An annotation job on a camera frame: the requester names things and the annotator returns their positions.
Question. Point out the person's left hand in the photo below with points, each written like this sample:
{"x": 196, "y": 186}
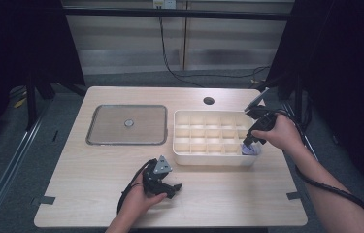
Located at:
{"x": 137, "y": 204}

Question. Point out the black horizontal bar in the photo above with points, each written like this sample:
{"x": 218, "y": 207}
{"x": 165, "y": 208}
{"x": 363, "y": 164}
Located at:
{"x": 202, "y": 14}

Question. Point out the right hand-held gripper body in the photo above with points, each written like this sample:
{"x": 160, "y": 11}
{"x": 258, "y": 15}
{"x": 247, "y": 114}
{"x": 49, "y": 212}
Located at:
{"x": 263, "y": 118}

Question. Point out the white divided storage box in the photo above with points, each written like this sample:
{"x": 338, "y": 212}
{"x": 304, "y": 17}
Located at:
{"x": 212, "y": 159}

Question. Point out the metal floor rail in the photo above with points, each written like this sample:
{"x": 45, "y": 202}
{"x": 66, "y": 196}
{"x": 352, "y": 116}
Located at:
{"x": 309, "y": 147}
{"x": 6, "y": 174}

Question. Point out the grey tape strip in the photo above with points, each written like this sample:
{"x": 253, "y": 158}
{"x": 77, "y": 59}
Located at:
{"x": 44, "y": 200}
{"x": 293, "y": 195}

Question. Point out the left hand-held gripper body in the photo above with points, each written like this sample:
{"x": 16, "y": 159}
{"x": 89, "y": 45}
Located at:
{"x": 153, "y": 183}

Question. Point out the person's right hand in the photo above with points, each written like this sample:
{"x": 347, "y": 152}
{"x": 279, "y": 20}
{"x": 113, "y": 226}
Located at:
{"x": 283, "y": 134}

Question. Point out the white wall socket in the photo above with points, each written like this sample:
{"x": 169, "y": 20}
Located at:
{"x": 165, "y": 3}

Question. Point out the light purple sock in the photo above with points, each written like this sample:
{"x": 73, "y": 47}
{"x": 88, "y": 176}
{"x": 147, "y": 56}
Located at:
{"x": 250, "y": 151}

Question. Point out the black metal stand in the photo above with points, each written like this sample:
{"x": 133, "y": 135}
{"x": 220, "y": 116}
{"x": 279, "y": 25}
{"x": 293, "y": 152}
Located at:
{"x": 31, "y": 103}

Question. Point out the small black floor strip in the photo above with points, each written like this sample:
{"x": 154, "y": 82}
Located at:
{"x": 55, "y": 136}

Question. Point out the yellow object on floor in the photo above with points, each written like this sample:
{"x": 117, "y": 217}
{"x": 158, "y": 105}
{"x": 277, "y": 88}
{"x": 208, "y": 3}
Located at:
{"x": 20, "y": 103}

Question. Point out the dark curtain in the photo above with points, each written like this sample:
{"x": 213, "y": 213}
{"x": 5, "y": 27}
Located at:
{"x": 14, "y": 48}
{"x": 341, "y": 64}

